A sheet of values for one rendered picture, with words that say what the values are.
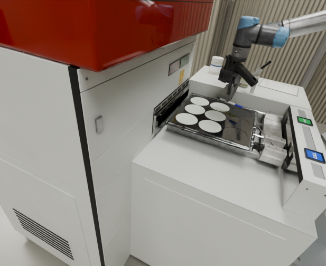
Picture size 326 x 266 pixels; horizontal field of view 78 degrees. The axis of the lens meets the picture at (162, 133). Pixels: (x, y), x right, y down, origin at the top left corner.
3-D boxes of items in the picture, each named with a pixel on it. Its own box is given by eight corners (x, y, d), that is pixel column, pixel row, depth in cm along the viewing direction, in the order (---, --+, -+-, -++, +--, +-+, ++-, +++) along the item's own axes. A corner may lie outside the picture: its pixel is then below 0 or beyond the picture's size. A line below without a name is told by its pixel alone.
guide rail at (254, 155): (166, 130, 97) (167, 124, 95) (167, 127, 98) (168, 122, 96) (278, 168, 82) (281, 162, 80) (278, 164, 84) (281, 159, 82)
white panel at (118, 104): (89, 197, 62) (67, 66, 39) (181, 101, 125) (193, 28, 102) (98, 201, 61) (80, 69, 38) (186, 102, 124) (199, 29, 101)
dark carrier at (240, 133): (168, 121, 89) (168, 120, 88) (192, 95, 115) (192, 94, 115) (248, 148, 79) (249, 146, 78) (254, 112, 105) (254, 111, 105)
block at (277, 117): (264, 117, 104) (266, 112, 102) (264, 115, 106) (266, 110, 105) (280, 122, 101) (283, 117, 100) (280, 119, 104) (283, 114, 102)
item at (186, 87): (151, 134, 88) (152, 115, 82) (184, 98, 122) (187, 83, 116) (155, 135, 87) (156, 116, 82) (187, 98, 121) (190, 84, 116)
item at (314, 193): (282, 208, 66) (303, 179, 58) (278, 129, 108) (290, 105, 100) (314, 221, 63) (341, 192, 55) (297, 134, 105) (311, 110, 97)
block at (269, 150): (261, 153, 79) (264, 147, 77) (262, 148, 82) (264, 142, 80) (283, 160, 77) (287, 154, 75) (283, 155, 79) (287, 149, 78)
